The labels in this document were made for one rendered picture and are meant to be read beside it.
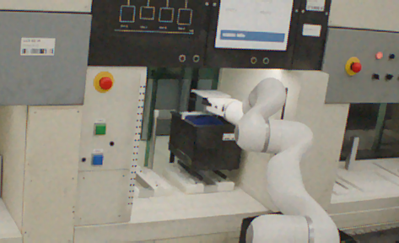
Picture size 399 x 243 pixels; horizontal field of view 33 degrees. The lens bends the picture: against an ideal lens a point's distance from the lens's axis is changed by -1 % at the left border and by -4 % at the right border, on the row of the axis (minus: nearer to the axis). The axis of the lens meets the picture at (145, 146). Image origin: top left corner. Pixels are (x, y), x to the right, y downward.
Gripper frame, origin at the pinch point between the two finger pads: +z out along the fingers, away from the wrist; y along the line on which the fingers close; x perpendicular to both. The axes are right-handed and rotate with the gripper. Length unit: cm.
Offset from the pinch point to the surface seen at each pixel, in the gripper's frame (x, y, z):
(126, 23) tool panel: 32, -51, -31
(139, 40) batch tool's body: 27, -46, -30
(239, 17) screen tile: 35.9, -11.2, -30.5
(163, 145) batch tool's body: -34, 5, 45
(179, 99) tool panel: -15, 16, 56
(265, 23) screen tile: 34.5, -1.0, -30.5
